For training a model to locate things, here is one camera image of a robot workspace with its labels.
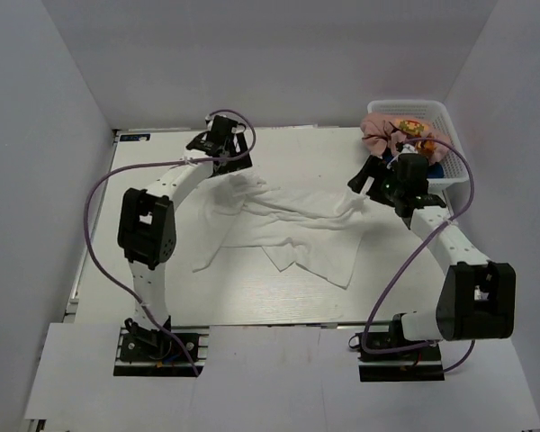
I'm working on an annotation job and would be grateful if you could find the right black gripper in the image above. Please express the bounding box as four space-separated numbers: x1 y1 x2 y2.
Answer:
348 155 404 207

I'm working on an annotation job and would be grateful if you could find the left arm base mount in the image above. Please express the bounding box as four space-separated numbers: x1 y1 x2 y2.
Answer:
113 319 210 378

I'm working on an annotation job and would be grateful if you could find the blue label sticker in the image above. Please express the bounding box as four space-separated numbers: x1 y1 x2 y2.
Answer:
119 133 151 142

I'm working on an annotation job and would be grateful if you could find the white plastic basket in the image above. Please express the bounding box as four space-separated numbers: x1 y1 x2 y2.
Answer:
367 99 469 193

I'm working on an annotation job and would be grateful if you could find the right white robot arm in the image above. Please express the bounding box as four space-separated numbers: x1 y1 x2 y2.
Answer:
348 153 517 359

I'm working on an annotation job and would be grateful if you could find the white t shirt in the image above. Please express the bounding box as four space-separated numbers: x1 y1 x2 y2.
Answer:
193 174 370 288

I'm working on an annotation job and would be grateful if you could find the blue t shirt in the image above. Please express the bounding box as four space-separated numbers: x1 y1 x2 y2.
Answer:
382 152 445 179

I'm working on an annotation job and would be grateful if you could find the pink printed t shirt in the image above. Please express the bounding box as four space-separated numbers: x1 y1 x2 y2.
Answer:
360 112 452 166

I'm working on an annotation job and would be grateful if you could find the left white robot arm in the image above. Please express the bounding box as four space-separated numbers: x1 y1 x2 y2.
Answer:
117 114 252 359

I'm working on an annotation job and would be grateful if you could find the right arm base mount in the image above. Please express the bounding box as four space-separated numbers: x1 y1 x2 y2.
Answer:
348 333 445 383

